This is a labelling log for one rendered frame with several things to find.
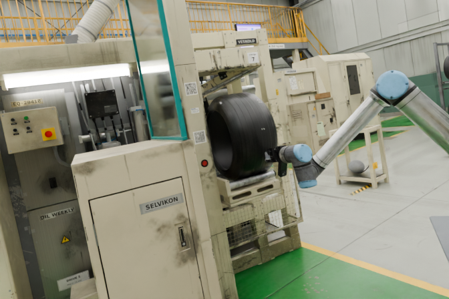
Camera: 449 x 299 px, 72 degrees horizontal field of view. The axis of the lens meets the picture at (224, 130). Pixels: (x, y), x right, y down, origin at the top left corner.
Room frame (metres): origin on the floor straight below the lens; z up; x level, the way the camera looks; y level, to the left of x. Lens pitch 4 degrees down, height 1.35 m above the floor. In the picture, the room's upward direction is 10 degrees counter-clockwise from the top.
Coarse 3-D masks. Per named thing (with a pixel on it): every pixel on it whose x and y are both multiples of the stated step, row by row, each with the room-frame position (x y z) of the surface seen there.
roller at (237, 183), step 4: (264, 172) 1.94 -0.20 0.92; (268, 172) 1.94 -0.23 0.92; (272, 172) 1.94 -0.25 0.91; (252, 176) 1.89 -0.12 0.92; (256, 176) 1.90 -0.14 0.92; (260, 176) 1.91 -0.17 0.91; (264, 176) 1.92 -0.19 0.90; (268, 176) 1.93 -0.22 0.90; (272, 176) 1.94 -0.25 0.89; (236, 180) 1.85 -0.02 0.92; (240, 180) 1.86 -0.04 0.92; (244, 180) 1.86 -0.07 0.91; (248, 180) 1.87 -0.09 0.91; (252, 180) 1.88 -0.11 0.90; (256, 180) 1.89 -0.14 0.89; (260, 180) 1.91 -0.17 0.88; (232, 184) 1.82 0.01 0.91; (236, 184) 1.83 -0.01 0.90; (240, 184) 1.84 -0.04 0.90; (244, 184) 1.86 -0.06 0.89; (232, 188) 1.83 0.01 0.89
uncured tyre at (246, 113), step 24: (240, 96) 1.93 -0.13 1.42; (216, 120) 2.24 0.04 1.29; (240, 120) 1.77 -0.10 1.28; (264, 120) 1.82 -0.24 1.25; (216, 144) 2.25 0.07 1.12; (240, 144) 1.76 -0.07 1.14; (264, 144) 1.80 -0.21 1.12; (216, 168) 2.10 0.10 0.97; (240, 168) 1.82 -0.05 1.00; (264, 168) 1.89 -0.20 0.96
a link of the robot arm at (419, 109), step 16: (384, 80) 1.28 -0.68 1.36; (400, 80) 1.25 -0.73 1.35; (384, 96) 1.28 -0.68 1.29; (400, 96) 1.26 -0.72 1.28; (416, 96) 1.24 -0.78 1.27; (416, 112) 1.24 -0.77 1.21; (432, 112) 1.22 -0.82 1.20; (432, 128) 1.22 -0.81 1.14; (448, 128) 1.19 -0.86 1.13; (448, 144) 1.20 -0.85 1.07
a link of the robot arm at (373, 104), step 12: (372, 96) 1.45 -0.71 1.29; (360, 108) 1.49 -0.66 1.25; (372, 108) 1.45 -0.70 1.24; (348, 120) 1.52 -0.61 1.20; (360, 120) 1.48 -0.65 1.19; (336, 132) 1.56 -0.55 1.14; (348, 132) 1.51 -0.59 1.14; (336, 144) 1.54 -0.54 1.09; (324, 156) 1.57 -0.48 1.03; (336, 156) 1.58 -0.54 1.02; (324, 168) 1.60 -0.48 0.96
